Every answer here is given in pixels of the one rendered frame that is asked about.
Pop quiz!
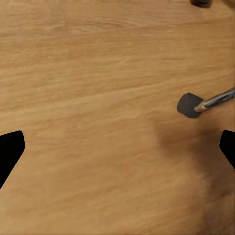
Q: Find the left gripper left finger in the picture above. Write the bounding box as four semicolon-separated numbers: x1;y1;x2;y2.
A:
0;130;25;189

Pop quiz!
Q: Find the swivel chair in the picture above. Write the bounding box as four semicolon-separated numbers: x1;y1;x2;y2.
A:
177;0;235;118

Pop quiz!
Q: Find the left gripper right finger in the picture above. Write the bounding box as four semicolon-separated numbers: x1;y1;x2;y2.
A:
219;130;235;170

